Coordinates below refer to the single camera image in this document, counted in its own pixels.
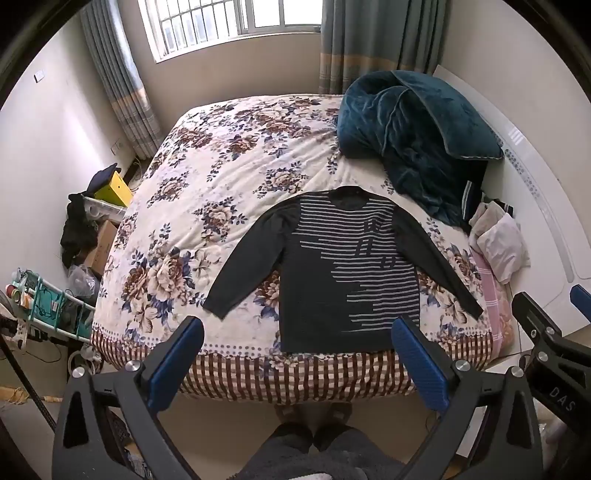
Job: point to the yellow box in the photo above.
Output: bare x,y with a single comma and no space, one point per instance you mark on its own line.
115,192

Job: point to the navy cloth on box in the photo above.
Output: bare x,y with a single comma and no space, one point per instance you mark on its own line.
101,179

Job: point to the pink striped sheet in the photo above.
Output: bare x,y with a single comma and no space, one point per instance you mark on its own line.
498,308

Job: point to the black clothes on box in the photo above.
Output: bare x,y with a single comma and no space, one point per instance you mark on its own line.
79,234

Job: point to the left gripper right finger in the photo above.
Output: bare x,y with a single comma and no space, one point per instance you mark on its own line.
508,442

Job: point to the left grey curtain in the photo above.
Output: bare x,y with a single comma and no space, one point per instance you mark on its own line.
109,48

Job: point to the white headboard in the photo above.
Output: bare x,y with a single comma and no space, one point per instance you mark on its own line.
558,247

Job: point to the person's dark trouser legs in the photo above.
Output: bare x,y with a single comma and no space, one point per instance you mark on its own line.
334,451

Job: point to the barred window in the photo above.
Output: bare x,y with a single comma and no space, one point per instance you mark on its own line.
176,27

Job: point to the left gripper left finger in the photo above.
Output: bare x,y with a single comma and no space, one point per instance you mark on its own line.
86,445

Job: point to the teal velvet quilt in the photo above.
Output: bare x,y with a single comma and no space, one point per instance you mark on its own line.
434,145

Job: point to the white beige clothes pile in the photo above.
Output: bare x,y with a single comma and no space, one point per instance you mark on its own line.
497,237

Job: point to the teal utility cart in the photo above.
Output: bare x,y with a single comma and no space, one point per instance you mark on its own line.
50,309

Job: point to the grey curtain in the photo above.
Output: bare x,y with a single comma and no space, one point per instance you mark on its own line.
109,48
363,36

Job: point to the cardboard box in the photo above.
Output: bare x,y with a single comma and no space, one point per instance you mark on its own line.
96,259

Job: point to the right grey curtain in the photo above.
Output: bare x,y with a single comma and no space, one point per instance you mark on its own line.
363,36

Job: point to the black grey striped sweater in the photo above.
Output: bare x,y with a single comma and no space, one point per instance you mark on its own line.
348,262

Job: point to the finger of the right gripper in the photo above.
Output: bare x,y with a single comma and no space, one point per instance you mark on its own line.
580,298
557,369

